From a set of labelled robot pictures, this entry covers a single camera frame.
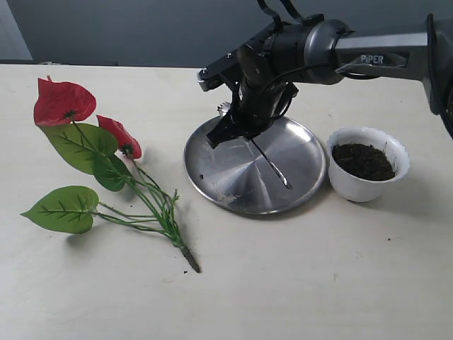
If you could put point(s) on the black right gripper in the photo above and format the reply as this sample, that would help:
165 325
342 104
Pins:
260 74

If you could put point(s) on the artificial red anthurium plant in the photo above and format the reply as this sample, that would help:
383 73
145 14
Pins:
107 152

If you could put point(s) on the round steel plate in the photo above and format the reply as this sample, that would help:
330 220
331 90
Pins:
236 177

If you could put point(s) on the dark potting soil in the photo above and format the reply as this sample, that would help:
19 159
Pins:
363 161

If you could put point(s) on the white scalloped plastic pot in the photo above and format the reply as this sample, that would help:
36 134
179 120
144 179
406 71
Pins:
362 190

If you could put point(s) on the small steel spoon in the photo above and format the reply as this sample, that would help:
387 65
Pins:
222 110

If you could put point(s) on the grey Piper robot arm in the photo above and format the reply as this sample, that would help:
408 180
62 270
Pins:
333 52

